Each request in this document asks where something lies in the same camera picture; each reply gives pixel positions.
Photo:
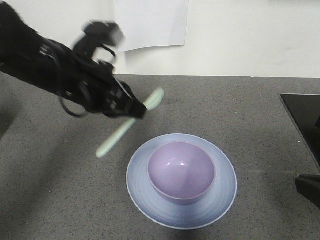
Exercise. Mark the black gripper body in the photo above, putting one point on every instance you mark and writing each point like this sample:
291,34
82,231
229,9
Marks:
86,86

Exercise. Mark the light blue plate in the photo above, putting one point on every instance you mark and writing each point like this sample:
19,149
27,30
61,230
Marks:
207,210

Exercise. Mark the lilac plastic bowl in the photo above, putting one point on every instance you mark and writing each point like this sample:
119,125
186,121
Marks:
181,172

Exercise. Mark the pale green plastic spoon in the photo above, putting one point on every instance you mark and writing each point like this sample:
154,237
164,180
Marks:
152,102

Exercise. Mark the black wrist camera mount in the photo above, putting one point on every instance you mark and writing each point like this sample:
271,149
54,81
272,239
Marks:
98,35

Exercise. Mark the white paper sheet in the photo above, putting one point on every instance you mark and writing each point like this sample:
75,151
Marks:
151,23

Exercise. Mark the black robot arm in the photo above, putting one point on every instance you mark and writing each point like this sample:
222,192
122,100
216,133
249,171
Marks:
25,55

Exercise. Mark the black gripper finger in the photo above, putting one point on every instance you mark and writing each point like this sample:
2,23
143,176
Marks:
126,100
308,185
138,113

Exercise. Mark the black gas stove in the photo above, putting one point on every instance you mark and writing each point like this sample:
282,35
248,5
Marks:
304,111

